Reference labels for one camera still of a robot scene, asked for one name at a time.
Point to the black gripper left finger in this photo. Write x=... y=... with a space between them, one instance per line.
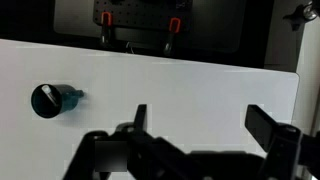
x=141 y=116

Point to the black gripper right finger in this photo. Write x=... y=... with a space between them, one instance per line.
x=260 y=125

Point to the teal speckled enamel mug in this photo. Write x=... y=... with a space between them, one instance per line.
x=68 y=100

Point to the dark robot cart top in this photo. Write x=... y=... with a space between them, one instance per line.
x=213 y=26

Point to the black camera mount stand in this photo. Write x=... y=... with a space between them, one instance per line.
x=300 y=16

